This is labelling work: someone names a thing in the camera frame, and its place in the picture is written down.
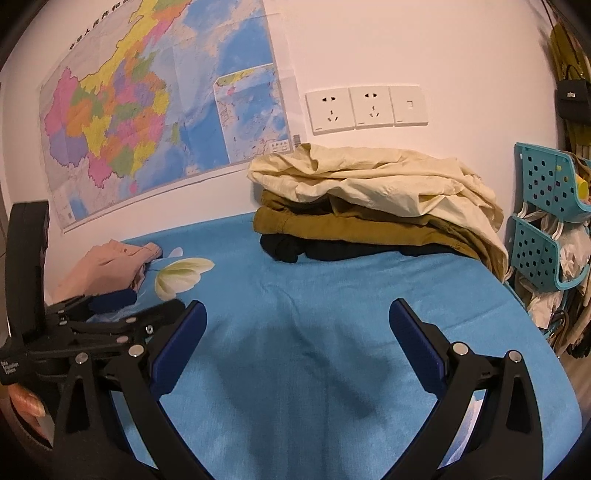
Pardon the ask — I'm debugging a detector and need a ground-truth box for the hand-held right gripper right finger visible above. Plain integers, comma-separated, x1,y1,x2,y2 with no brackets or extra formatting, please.
376,298,546,480

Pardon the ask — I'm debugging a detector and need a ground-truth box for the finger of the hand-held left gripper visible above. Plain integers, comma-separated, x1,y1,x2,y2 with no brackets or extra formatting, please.
45,288,138,325
69,300,186,348

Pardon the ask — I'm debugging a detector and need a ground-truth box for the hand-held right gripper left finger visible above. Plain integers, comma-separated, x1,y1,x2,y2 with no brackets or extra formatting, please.
53,300,215,480

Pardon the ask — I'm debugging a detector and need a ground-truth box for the pink jacket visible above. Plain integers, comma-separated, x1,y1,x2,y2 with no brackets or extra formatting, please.
48,240,163,306

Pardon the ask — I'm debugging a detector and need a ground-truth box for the person's left hand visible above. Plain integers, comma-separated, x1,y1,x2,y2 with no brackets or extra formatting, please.
7,385,58,448

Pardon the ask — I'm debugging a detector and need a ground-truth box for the blue floral bed sheet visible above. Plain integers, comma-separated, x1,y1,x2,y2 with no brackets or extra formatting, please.
85,212,583,480

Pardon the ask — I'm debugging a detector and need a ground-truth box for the black garment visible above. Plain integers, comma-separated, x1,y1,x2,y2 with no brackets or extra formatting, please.
259,233,462,264

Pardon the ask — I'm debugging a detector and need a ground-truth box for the mustard brown garment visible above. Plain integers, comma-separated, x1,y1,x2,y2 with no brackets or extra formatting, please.
253,189,509,278

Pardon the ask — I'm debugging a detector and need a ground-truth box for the cream garment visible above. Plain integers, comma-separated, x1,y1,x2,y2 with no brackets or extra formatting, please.
247,144,511,281

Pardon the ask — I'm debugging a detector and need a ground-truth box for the white plastic bag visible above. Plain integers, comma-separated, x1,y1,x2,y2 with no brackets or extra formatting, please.
526,220,591,331

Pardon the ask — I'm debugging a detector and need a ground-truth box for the teal perforated plastic rack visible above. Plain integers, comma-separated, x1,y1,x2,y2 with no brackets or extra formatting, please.
510,142,591,293

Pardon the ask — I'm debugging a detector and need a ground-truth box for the black handbag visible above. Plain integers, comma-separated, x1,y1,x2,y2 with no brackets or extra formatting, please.
554,65,591,123

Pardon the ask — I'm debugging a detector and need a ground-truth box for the yellow hanging garment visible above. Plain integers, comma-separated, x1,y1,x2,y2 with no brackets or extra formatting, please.
549,22,591,154

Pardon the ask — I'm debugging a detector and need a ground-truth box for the colourful wall map poster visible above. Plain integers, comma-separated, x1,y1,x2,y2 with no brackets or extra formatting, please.
39,0,302,232

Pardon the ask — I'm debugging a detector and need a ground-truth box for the white wall socket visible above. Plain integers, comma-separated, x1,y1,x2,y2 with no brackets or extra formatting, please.
348,86,396,130
305,88,355,136

